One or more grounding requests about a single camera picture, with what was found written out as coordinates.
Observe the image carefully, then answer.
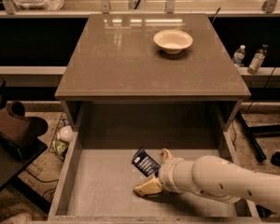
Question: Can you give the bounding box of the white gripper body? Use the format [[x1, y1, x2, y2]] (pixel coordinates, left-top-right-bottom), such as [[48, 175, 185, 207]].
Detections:
[[159, 158, 183, 193]]

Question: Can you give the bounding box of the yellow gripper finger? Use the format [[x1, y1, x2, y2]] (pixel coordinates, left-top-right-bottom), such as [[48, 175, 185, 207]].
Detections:
[[133, 175, 162, 197], [162, 148, 173, 162]]

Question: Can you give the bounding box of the blue rxbar blueberry wrapper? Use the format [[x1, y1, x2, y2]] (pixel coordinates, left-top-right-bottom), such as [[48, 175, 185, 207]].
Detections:
[[132, 148, 161, 176]]

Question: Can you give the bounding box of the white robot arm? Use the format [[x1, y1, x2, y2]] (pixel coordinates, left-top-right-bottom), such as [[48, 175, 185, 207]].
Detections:
[[132, 148, 280, 215]]

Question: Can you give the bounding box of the open grey top drawer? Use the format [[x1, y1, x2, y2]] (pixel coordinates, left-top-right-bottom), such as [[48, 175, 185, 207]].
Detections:
[[49, 102, 259, 224]]

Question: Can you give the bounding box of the grey counter cabinet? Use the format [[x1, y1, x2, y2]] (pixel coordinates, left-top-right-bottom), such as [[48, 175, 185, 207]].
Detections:
[[55, 14, 250, 124]]

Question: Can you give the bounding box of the black floor stand leg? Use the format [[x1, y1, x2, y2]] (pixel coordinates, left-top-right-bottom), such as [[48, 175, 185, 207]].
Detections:
[[236, 112, 267, 162]]

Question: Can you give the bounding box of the white round object in basket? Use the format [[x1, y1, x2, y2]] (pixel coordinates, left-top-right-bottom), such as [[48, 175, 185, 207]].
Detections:
[[57, 126, 73, 143]]

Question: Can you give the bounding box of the white ceramic bowl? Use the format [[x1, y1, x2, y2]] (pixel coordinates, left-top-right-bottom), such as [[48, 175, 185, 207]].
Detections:
[[153, 30, 193, 54]]

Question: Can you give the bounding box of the clear water bottle blue label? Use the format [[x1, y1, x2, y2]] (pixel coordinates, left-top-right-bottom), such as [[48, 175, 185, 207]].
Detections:
[[232, 45, 245, 67]]

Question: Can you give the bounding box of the white shoe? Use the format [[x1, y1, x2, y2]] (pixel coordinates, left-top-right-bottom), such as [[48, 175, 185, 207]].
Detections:
[[0, 213, 32, 224]]

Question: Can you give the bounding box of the clear bottle dark cap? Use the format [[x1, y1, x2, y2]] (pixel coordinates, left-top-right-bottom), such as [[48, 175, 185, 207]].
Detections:
[[247, 44, 268, 75]]

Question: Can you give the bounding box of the black side table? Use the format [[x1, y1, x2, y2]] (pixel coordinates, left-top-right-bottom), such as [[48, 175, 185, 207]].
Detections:
[[0, 139, 50, 214]]

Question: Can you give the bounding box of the dark brown chair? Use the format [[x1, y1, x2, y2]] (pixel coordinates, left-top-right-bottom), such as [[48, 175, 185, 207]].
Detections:
[[0, 101, 49, 161]]

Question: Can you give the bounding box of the wire basket with items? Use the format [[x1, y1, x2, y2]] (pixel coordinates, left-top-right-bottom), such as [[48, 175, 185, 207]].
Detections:
[[49, 113, 72, 160]]

